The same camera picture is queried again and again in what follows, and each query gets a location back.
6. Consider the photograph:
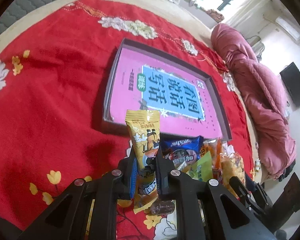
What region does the white air conditioner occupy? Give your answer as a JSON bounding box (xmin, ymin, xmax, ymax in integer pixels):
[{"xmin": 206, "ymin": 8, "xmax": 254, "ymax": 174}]
[{"xmin": 275, "ymin": 16, "xmax": 300, "ymax": 41}]

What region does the clear bag of rice crackers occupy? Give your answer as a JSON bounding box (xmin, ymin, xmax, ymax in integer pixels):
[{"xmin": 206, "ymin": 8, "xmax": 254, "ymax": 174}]
[{"xmin": 219, "ymin": 142, "xmax": 245, "ymax": 197}]

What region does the dark chocolate candy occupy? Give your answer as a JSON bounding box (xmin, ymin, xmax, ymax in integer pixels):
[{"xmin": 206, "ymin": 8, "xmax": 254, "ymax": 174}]
[{"xmin": 150, "ymin": 199, "xmax": 175, "ymax": 216}]

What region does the orange clear snack bag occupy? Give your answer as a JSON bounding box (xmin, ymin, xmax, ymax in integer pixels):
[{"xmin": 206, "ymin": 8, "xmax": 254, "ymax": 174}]
[{"xmin": 200, "ymin": 138, "xmax": 222, "ymax": 181}]

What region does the blue cookie packet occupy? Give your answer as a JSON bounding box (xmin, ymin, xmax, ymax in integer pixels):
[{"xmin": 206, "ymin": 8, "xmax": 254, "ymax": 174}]
[{"xmin": 161, "ymin": 137, "xmax": 203, "ymax": 173}]

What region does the green snack packet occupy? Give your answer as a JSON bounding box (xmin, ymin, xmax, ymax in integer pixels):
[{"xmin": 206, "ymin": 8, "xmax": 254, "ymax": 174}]
[{"xmin": 188, "ymin": 151, "xmax": 213, "ymax": 182}]

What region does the black television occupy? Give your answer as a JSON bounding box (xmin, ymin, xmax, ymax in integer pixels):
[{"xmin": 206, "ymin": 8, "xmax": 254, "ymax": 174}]
[{"xmin": 280, "ymin": 62, "xmax": 300, "ymax": 107}]

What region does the red floral blanket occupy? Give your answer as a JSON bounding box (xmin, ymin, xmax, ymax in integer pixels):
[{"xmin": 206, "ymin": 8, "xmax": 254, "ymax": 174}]
[{"xmin": 0, "ymin": 0, "xmax": 256, "ymax": 240}]

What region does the pink quilted duvet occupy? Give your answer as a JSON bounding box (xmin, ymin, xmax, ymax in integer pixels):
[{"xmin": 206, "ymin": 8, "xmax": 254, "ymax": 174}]
[{"xmin": 211, "ymin": 23, "xmax": 296, "ymax": 179}]

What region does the yellow long snack packet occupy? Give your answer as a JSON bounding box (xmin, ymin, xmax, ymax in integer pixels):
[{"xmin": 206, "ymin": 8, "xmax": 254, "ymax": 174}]
[{"xmin": 125, "ymin": 110, "xmax": 160, "ymax": 213}]

